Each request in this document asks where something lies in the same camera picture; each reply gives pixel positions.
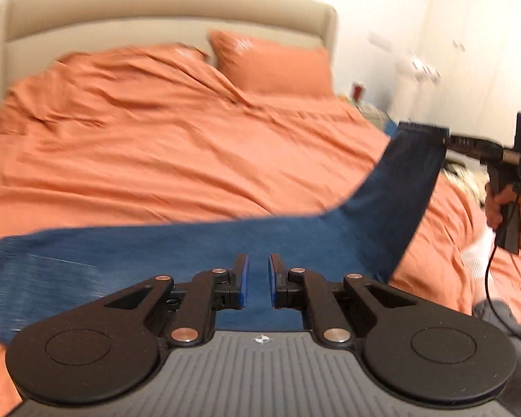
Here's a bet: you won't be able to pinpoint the orange pillow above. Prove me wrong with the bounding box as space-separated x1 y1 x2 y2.
158 43 210 63
209 30 334 99

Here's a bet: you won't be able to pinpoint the orange duvet cover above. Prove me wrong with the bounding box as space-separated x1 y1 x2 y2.
0 46 521 416

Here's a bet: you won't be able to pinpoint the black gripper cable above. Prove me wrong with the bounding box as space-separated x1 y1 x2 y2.
485 242 521 340

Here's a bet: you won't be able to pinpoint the blue denim jeans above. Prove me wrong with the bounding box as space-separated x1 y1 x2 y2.
0 123 449 344

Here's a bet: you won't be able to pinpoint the grey sweatpants leg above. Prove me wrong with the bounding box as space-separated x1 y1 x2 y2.
472 298 521 417

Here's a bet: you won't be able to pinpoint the white wardrobe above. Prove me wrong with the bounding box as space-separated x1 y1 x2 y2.
419 0 521 143

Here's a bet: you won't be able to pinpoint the right nightstand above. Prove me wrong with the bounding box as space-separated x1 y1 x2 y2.
356 102 390 131

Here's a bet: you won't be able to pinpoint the orange pillow right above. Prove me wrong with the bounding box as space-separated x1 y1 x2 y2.
209 30 334 99

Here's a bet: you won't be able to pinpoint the orange pillow left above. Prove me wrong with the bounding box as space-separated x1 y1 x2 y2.
158 43 210 63

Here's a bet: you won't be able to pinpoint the white sock foot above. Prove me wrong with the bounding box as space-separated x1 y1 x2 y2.
461 228 495 303

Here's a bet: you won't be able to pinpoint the beige upholstered headboard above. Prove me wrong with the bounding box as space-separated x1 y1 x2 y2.
0 0 338 104

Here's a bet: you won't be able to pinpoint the red cup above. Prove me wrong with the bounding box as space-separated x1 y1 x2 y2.
351 82 366 103

